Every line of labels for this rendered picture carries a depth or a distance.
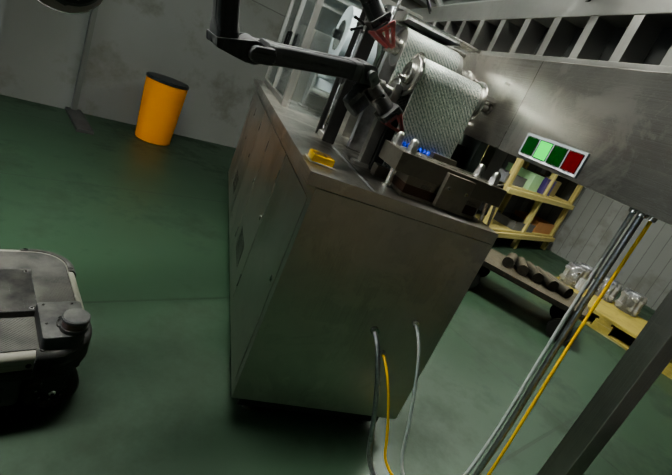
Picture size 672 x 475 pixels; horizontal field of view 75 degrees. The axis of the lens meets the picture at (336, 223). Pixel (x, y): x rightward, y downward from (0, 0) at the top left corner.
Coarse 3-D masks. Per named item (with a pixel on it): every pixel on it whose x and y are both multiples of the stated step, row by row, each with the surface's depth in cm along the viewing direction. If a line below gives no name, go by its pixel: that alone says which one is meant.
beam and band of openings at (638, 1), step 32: (512, 0) 162; (544, 0) 146; (576, 0) 132; (608, 0) 121; (640, 0) 111; (448, 32) 205; (480, 32) 178; (512, 32) 166; (544, 32) 152; (576, 32) 139; (608, 32) 125; (640, 32) 111; (608, 64) 115; (640, 64) 106
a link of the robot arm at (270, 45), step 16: (256, 48) 105; (272, 48) 108; (288, 48) 113; (304, 48) 118; (272, 64) 109; (288, 64) 115; (304, 64) 118; (320, 64) 120; (336, 64) 123; (352, 64) 126; (368, 64) 128; (352, 80) 129
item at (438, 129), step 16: (416, 96) 142; (416, 112) 144; (432, 112) 146; (448, 112) 147; (416, 128) 147; (432, 128) 148; (448, 128) 149; (464, 128) 151; (432, 144) 150; (448, 144) 152
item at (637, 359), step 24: (648, 336) 102; (624, 360) 106; (648, 360) 101; (624, 384) 104; (648, 384) 104; (600, 408) 108; (624, 408) 105; (576, 432) 112; (600, 432) 107; (552, 456) 116; (576, 456) 110
